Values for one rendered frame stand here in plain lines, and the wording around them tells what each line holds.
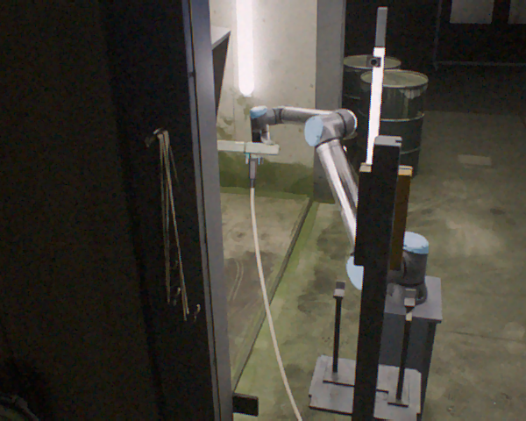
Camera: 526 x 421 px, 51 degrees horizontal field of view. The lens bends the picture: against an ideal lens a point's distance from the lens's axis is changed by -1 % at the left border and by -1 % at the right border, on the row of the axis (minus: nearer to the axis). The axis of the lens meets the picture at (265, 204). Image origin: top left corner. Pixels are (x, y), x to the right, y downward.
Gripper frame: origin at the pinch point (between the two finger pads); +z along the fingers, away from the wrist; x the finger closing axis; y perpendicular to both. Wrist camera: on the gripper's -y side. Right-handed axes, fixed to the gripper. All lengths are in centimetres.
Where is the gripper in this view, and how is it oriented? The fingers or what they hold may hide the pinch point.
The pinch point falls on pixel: (252, 154)
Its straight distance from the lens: 256.1
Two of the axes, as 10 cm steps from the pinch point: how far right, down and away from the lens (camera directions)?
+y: -0.5, 9.3, 3.6
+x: -9.9, -0.9, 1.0
